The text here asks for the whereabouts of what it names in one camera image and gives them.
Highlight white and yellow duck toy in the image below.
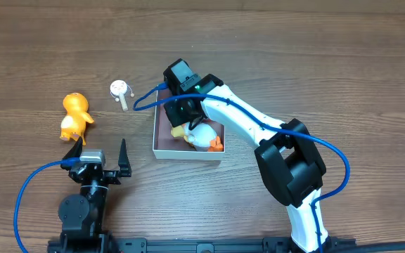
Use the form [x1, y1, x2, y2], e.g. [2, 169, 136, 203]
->
[170, 120, 224, 152]

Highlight white wooden rattle drum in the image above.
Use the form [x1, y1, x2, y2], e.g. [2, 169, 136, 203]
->
[110, 79, 135, 112]

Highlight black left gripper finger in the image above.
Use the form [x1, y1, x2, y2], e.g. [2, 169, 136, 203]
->
[118, 138, 131, 177]
[60, 137, 83, 169]

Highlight white box with pink interior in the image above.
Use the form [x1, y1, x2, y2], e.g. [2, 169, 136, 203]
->
[153, 105, 225, 161]

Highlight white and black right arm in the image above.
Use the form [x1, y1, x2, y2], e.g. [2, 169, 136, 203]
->
[164, 73, 329, 252]

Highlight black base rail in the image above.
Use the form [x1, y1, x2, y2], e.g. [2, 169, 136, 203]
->
[47, 237, 405, 253]

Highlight orange dinosaur toy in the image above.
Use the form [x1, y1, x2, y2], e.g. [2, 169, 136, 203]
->
[60, 93, 94, 146]

